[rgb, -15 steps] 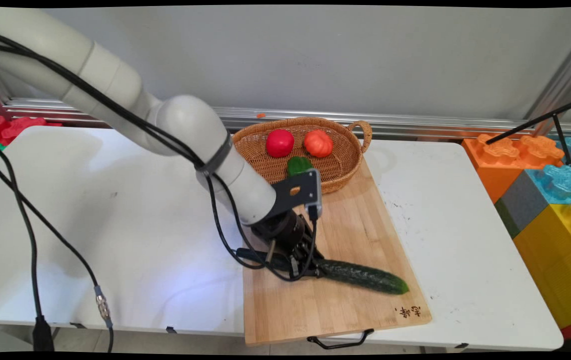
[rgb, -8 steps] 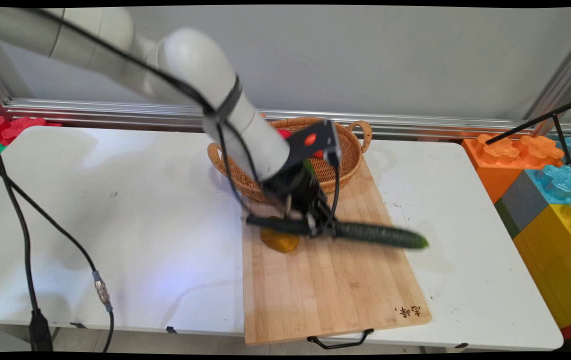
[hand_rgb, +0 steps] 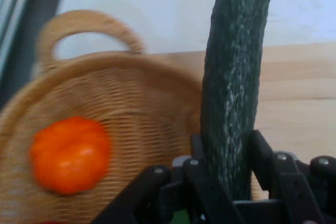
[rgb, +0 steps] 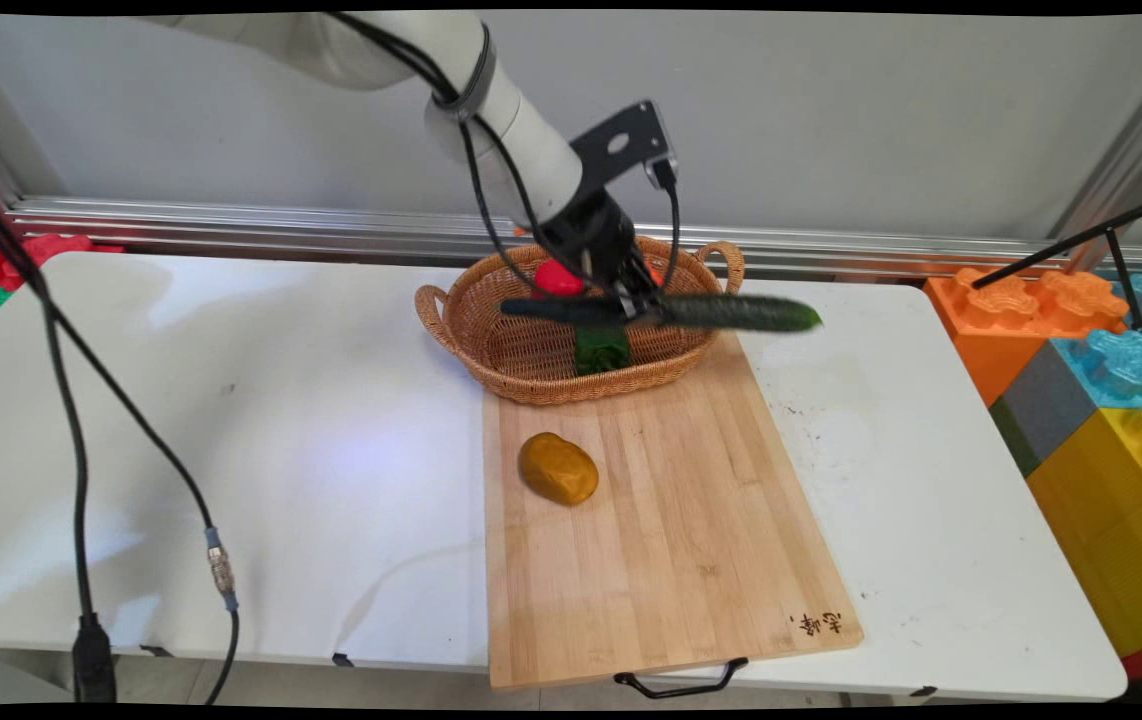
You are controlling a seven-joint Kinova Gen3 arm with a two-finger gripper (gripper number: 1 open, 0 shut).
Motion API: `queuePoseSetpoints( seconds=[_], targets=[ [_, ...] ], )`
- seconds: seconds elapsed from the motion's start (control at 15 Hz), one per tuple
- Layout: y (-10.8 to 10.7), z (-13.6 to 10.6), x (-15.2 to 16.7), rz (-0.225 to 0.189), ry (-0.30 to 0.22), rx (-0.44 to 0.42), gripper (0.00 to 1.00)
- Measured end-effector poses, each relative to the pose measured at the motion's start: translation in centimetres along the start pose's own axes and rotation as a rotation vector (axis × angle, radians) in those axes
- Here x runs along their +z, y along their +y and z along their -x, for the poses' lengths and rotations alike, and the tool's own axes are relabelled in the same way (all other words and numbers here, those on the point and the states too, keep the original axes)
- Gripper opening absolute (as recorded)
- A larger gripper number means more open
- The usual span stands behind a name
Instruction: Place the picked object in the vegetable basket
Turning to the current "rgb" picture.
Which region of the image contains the long dark green cucumber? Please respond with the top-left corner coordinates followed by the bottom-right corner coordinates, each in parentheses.
top-left (498, 292), bottom-right (824, 335)

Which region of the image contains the thin cable with silver connector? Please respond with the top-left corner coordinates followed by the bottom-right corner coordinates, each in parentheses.
top-left (41, 290), bottom-right (241, 707)

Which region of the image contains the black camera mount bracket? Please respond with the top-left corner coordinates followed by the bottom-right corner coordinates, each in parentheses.
top-left (570, 99), bottom-right (679, 193)

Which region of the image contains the thick black hanging cable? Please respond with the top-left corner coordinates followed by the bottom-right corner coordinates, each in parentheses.
top-left (0, 170), bottom-right (119, 704)

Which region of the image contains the brown-orange potato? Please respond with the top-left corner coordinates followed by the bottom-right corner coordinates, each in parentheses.
top-left (518, 432), bottom-right (600, 506)

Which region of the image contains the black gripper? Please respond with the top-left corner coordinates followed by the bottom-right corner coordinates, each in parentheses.
top-left (538, 189), bottom-right (669, 324)

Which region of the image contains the yellow giant building block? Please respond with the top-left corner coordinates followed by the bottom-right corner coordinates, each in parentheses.
top-left (1025, 400), bottom-right (1142, 697)

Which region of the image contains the red bell pepper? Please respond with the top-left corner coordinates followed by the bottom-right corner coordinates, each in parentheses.
top-left (533, 258), bottom-right (588, 300)

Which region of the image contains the dark green building block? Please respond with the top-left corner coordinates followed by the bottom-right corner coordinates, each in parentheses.
top-left (988, 396), bottom-right (1042, 479)

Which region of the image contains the woven wicker basket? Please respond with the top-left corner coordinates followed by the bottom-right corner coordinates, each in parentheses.
top-left (415, 234), bottom-right (745, 406)

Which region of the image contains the diagonal aluminium post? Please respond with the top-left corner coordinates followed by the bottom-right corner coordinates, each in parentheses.
top-left (1046, 45), bottom-right (1142, 271)

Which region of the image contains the green bell pepper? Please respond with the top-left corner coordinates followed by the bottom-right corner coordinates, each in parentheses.
top-left (573, 324), bottom-right (633, 378)

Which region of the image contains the blue giant building block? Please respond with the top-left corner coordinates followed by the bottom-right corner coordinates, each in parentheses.
top-left (1049, 272), bottom-right (1142, 410)

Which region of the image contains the wooden cutting board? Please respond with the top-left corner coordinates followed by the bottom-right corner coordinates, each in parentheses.
top-left (480, 318), bottom-right (865, 691)

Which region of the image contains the black cutting board handle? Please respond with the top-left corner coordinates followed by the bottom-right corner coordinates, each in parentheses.
top-left (614, 657), bottom-right (750, 699)

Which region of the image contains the black tripod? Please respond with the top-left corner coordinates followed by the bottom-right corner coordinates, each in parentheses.
top-left (971, 188), bottom-right (1142, 347)

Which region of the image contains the grey giant building block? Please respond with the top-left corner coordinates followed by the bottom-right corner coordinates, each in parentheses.
top-left (1000, 340), bottom-right (1098, 467)

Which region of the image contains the horizontal aluminium rail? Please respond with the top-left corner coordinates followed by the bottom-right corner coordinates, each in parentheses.
top-left (0, 196), bottom-right (1142, 279)

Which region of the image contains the orange giant building block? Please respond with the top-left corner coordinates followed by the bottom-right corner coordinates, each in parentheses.
top-left (923, 265), bottom-right (1130, 407)

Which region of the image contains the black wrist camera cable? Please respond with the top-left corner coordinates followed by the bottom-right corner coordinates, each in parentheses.
top-left (649, 160), bottom-right (683, 297)

